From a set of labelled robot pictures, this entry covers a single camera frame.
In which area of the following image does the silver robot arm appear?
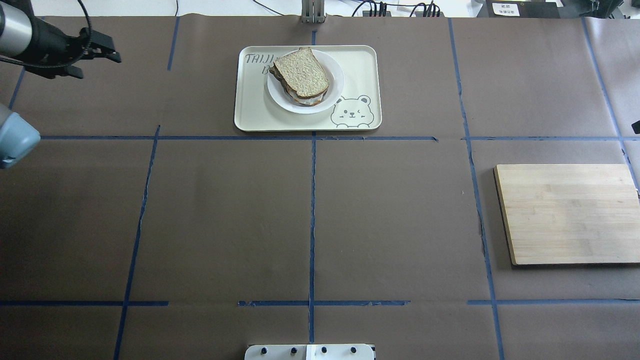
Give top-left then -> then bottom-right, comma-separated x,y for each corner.
0,0 -> 122,170

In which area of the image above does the black power box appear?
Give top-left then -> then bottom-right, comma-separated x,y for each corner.
476,0 -> 561,19

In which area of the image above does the wooden cutting board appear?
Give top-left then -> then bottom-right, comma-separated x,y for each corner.
494,164 -> 640,265

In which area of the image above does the bread slice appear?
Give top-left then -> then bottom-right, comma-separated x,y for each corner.
269,47 -> 330,100

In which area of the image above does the white round plate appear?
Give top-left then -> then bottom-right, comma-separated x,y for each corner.
266,47 -> 346,115

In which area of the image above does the aluminium frame post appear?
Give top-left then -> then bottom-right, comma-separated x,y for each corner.
301,0 -> 327,24

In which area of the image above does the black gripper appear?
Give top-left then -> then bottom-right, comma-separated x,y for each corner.
20,17 -> 122,80

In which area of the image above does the white mounting column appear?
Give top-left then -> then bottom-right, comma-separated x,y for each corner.
244,343 -> 377,360

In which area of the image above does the bottom bread with egg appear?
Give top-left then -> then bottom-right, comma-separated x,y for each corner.
269,66 -> 330,106

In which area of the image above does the cream bear tray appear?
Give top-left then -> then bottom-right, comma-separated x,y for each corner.
234,45 -> 382,132

